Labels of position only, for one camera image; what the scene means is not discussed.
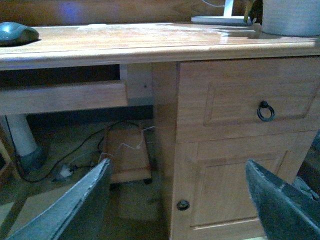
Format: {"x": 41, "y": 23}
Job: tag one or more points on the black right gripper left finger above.
{"x": 78, "y": 214}

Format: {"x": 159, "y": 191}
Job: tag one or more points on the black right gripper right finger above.
{"x": 285, "y": 213}

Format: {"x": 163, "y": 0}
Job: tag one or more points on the dark grey Logitech mouse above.
{"x": 15, "y": 34}

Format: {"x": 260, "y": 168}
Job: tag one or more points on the wooden cabinet door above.
{"x": 211, "y": 176}

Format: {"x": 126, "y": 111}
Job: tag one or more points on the round black door knob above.
{"x": 182, "y": 205}

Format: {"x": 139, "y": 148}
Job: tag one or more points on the small wooden wheeled stand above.
{"x": 126, "y": 148}

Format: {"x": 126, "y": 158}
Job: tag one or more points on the wooden keyboard tray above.
{"x": 63, "y": 97}

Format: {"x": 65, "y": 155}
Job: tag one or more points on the wooden desk drawer front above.
{"x": 219, "y": 99}

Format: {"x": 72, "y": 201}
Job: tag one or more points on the wooden desk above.
{"x": 154, "y": 51}

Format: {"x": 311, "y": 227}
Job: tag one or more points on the grey cylindrical pot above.
{"x": 296, "y": 18}

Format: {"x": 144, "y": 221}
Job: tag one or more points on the white lamp base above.
{"x": 226, "y": 20}

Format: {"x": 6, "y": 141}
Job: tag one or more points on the white post with grey base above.
{"x": 32, "y": 155}

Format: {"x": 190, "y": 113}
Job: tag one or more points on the black ring drawer pull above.
{"x": 265, "y": 112}

